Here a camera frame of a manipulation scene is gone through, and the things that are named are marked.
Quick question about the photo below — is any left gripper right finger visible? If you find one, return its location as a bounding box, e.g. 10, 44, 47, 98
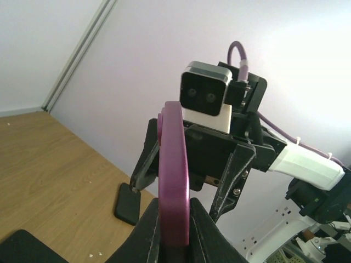
188, 198, 247, 263

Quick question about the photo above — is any purple phone from white case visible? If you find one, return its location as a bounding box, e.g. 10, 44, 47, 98
157, 101, 190, 247

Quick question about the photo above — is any green perforated plastic basket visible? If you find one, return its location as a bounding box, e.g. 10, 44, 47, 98
265, 249, 305, 263

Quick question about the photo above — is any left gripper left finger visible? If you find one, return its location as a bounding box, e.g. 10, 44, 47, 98
106, 198, 162, 263

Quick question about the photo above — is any black phone from blue case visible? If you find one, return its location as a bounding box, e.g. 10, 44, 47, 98
1, 230, 67, 263

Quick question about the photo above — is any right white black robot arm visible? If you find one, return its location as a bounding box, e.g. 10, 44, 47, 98
131, 61, 350, 262

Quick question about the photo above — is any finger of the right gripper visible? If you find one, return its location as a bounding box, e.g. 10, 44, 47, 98
130, 135, 159, 192
210, 144, 256, 222

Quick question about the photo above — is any right aluminium corner post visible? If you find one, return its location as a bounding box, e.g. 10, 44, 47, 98
42, 0, 119, 113

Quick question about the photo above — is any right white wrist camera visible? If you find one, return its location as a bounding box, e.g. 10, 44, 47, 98
179, 61, 233, 134

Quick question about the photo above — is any phone in black case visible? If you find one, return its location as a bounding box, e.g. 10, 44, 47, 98
114, 182, 141, 226

